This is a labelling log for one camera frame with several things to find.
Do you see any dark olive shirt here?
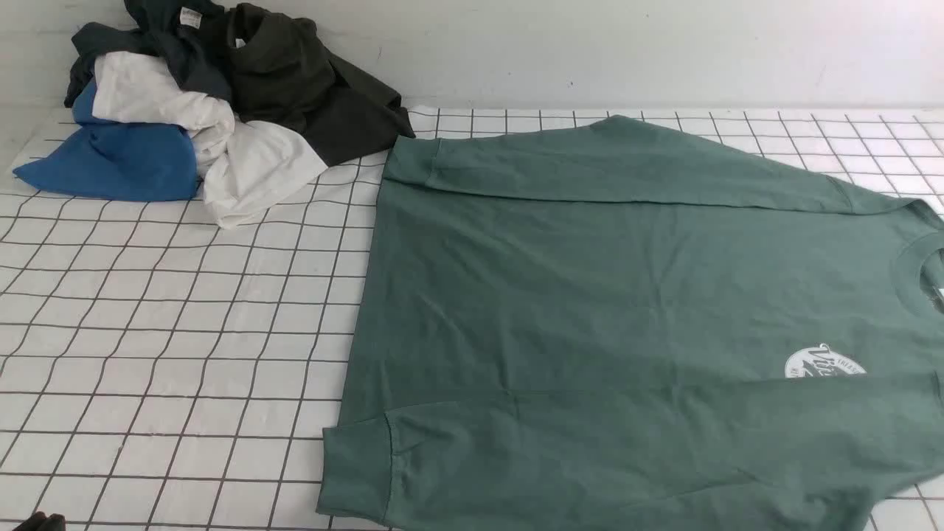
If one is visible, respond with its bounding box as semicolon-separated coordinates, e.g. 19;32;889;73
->
199;3;414;166

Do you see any green long-sleeve shirt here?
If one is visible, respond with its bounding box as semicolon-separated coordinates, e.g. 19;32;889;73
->
316;117;942;530

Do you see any dark teal shirt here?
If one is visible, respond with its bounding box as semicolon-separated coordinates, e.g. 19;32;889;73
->
62;1;232;108

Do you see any white shirt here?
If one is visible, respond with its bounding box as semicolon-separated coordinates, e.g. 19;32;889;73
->
92;52;327;229

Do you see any blue shirt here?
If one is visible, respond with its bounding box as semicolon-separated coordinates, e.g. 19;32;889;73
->
13;82;199;202

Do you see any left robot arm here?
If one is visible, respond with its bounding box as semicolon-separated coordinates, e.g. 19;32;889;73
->
13;512;66;531

